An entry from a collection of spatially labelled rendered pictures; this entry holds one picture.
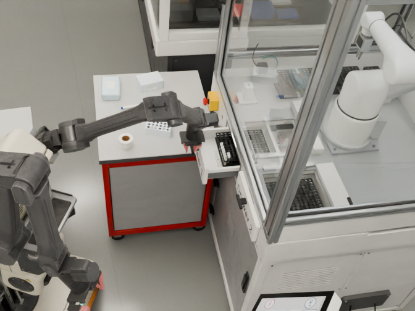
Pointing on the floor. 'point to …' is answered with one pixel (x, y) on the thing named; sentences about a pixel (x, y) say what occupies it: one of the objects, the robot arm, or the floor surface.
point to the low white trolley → (151, 164)
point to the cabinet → (305, 265)
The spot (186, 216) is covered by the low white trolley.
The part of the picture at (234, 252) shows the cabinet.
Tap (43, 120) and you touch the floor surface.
